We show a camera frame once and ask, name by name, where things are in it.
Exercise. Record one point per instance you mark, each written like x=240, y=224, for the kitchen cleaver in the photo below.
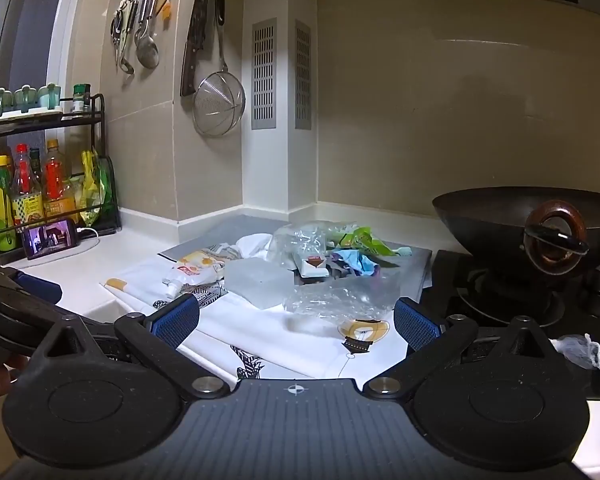
x=192, y=45

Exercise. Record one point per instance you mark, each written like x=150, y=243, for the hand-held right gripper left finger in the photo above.
x=172, y=322

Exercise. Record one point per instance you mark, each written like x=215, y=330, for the green ceramic cup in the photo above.
x=49, y=95
x=1, y=100
x=25, y=97

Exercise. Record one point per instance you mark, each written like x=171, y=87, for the dark sauce bottle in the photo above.
x=36, y=165

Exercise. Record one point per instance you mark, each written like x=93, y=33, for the red sauce bottle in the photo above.
x=26, y=185

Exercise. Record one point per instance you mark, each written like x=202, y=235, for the white printed cloth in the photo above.
x=280, y=350

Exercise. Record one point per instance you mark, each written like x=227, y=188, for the large metal spoon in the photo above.
x=147, y=52

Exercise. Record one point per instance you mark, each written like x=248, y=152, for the green packet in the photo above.
x=107, y=185

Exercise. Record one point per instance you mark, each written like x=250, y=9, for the green snack bag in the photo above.
x=365, y=240

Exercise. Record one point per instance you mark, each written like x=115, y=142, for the white tray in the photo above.
x=25, y=113

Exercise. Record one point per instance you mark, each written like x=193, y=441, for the black gas stove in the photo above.
x=445, y=285

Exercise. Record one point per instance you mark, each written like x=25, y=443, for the white crumpled plastic bag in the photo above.
x=577, y=350

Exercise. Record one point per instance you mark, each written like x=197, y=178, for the black burner grate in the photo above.
x=505, y=292

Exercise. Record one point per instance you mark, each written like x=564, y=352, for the white paper towel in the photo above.
x=254, y=246

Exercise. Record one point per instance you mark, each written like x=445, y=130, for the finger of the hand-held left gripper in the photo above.
x=35, y=290

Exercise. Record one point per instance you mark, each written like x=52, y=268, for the grey mat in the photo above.
x=240, y=225

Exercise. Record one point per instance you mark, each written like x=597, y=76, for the kitchen scissors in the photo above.
x=116, y=30

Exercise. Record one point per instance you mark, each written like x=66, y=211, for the grey wall vent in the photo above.
x=303, y=75
x=264, y=75

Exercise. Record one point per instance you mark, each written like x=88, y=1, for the metal mesh strainer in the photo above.
x=219, y=105

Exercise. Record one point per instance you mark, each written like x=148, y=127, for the window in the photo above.
x=25, y=20

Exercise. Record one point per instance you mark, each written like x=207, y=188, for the small white carton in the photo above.
x=311, y=265

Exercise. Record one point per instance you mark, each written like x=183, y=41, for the white yellow spout pouch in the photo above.
x=195, y=266

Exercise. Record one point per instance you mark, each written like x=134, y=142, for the yellow hanging utensil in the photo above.
x=166, y=10

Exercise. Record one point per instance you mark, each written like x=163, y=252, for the smartphone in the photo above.
x=50, y=240

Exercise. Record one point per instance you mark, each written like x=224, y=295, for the blue crumpled wrapper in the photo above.
x=357, y=262

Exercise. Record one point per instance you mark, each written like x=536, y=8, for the green bottle yellow cap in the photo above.
x=0, y=200

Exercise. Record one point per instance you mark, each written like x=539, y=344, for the yellow packet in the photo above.
x=90, y=185

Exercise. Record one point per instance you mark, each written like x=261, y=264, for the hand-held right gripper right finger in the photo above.
x=416, y=325

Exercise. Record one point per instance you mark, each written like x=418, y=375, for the green lid spice jar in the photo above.
x=81, y=100

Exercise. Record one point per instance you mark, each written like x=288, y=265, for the black wok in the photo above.
x=480, y=220

